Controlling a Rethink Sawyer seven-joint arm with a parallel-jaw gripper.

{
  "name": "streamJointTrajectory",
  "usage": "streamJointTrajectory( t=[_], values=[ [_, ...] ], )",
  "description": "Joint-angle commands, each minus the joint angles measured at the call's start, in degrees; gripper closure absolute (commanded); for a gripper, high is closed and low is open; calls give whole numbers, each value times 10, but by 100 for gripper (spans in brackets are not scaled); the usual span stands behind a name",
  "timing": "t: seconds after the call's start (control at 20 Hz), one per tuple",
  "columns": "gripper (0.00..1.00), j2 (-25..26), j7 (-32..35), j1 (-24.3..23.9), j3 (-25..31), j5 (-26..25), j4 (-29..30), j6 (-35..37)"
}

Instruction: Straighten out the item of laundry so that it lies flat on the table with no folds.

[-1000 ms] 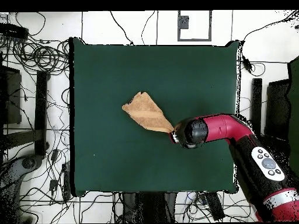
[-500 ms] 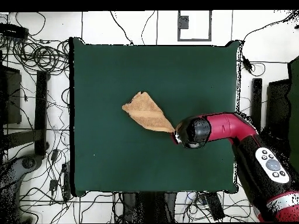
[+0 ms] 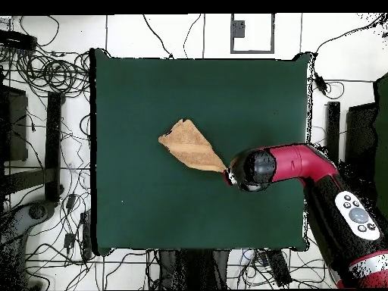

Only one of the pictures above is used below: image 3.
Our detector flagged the grey wheeled stand base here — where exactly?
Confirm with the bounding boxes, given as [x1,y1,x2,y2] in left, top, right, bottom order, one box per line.
[0,200,58,252]

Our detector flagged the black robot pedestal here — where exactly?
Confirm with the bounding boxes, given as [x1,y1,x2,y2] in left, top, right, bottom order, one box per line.
[157,249,230,290]

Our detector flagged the green covered side table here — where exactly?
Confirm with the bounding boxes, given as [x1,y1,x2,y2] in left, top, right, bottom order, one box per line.
[372,72,388,213]

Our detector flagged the coiled black cables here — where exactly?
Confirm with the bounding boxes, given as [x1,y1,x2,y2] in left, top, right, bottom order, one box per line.
[16,49,92,99]

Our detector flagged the black power strip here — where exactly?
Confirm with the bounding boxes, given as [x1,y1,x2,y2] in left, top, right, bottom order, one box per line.
[0,29,38,52]
[261,249,293,287]

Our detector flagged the black power adapter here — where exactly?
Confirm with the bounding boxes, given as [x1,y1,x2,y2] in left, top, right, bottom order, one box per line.
[63,232,76,250]
[313,70,329,95]
[64,193,77,211]

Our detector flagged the grey square floor frame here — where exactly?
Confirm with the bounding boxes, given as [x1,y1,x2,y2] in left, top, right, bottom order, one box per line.
[230,13,276,55]

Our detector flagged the dark green table cloth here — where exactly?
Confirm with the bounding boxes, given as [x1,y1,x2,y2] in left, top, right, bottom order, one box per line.
[89,48,313,256]

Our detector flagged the tan terry towel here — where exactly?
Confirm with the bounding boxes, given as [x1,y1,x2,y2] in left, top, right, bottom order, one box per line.
[158,118,228,174]

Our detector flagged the black equipment case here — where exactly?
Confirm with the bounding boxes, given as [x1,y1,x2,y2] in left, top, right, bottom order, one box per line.
[0,86,29,162]
[345,102,378,171]

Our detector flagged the small grey box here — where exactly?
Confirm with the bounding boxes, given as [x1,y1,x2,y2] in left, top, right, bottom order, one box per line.
[232,20,246,39]

